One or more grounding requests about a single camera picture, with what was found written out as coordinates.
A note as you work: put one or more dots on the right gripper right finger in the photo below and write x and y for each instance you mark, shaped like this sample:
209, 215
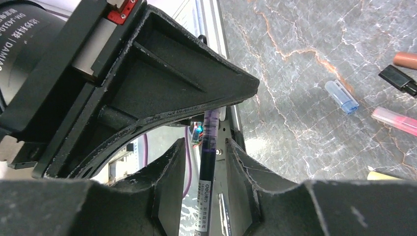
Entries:
266, 204

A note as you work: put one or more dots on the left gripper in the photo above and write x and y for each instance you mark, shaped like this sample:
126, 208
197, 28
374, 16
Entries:
45, 61

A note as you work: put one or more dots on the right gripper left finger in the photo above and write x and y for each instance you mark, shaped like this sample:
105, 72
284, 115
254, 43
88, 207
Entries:
146, 203

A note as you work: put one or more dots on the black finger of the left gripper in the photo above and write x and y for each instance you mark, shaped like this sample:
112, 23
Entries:
160, 74

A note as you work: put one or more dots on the yellow cap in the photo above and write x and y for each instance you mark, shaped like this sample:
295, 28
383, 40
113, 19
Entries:
379, 176

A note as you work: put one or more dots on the purple marker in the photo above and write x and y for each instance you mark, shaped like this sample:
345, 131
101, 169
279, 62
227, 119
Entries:
206, 174

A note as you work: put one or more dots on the clear pen cap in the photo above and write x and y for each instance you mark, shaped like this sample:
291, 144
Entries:
341, 96

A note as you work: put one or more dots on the pink clear cap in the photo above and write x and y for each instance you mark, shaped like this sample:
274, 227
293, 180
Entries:
396, 120

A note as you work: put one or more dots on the brown cap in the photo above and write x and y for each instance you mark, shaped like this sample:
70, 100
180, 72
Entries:
406, 60

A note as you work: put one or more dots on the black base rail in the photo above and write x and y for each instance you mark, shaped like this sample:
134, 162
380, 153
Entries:
229, 129

